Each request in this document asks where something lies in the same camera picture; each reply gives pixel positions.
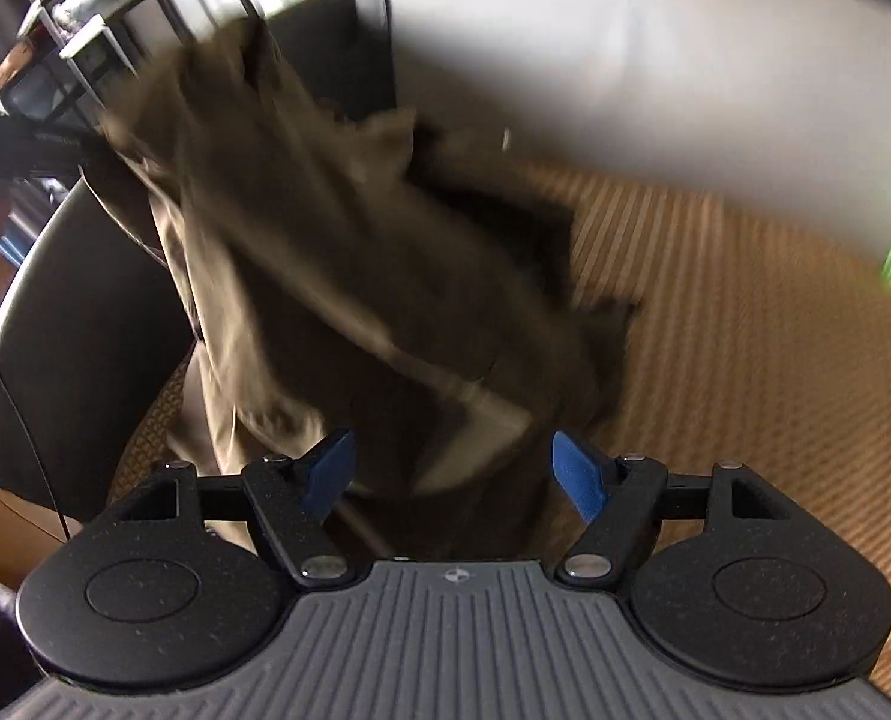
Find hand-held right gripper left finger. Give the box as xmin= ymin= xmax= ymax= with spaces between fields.
xmin=119 ymin=429 xmax=358 ymax=590

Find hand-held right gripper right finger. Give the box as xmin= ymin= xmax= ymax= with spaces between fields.
xmin=551 ymin=431 xmax=791 ymax=590

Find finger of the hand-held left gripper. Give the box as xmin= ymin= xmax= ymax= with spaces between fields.
xmin=40 ymin=126 xmax=114 ymax=167

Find khaki pants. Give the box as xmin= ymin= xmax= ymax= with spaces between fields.
xmin=100 ymin=19 xmax=641 ymax=563

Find woven brown sofa mat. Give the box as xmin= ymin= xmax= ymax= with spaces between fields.
xmin=111 ymin=165 xmax=891 ymax=680

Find thin black cable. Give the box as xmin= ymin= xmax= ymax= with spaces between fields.
xmin=0 ymin=291 xmax=71 ymax=545

